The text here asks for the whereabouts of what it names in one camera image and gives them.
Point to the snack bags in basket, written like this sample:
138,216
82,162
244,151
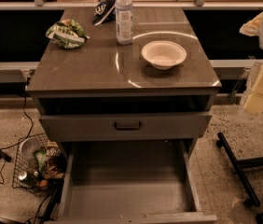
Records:
51,163

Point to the open lower grey drawer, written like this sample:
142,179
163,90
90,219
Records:
143,182

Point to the black chair base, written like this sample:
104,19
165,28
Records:
239,166

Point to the upper grey drawer with handle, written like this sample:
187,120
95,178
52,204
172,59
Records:
118,127

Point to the white paper bowl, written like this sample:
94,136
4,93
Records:
163,55

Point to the clear plastic water bottle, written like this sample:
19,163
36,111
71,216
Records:
124,22

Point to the green chip bag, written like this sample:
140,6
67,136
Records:
67,34

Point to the black wire basket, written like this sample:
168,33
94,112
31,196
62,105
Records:
26,175

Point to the dark blue chip bag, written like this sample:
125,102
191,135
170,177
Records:
104,12

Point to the grey drawer cabinet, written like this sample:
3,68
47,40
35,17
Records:
103,77

